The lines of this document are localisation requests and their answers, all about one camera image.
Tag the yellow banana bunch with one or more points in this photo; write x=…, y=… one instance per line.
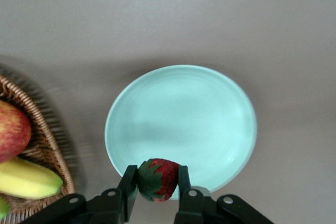
x=26, y=179

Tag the pale green round plate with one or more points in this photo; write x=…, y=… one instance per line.
x=181, y=119

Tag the red strawberry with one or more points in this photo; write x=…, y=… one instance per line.
x=165, y=179

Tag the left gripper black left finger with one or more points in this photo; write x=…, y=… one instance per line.
x=126, y=197

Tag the red yellow apple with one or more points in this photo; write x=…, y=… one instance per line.
x=10, y=132

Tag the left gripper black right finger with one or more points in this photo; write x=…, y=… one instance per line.
x=189, y=208

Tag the brown wicker basket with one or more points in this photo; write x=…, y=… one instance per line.
x=44, y=140

